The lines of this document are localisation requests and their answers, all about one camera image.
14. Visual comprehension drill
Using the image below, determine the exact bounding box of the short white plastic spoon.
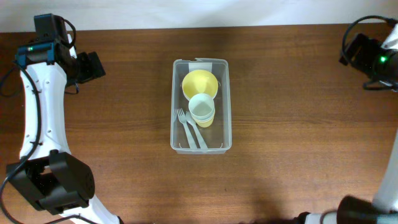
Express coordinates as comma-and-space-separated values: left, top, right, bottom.
177, 108, 197, 149

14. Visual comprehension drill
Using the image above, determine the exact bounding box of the yellow plastic bowl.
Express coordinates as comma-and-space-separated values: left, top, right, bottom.
182, 70, 218, 100

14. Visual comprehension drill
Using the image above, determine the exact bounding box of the long white plastic spoon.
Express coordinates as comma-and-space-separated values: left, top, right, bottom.
185, 111, 208, 150

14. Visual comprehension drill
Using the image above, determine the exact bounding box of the cream plastic cup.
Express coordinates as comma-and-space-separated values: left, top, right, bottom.
188, 93, 215, 116

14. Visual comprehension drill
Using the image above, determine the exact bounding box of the yellow plastic cup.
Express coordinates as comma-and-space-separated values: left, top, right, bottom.
194, 118, 214, 128

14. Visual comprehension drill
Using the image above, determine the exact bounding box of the green plastic cup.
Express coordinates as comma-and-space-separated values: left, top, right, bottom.
191, 113, 215, 123

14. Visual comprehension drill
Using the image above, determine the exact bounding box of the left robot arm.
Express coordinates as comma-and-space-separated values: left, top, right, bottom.
5, 14, 121, 223

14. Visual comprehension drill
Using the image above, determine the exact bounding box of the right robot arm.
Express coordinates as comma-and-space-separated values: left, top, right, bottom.
294, 18, 397, 224

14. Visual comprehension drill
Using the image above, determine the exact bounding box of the clear plastic storage container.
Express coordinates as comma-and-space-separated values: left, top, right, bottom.
170, 58, 232, 154

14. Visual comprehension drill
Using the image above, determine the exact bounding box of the left black cable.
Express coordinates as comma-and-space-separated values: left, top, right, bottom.
0, 18, 100, 224

